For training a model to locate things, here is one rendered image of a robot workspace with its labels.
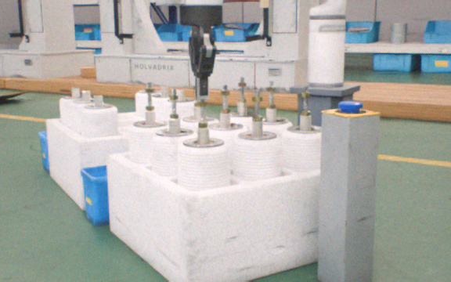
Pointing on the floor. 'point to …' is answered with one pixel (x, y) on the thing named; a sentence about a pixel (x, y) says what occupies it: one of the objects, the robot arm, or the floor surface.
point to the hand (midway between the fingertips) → (202, 88)
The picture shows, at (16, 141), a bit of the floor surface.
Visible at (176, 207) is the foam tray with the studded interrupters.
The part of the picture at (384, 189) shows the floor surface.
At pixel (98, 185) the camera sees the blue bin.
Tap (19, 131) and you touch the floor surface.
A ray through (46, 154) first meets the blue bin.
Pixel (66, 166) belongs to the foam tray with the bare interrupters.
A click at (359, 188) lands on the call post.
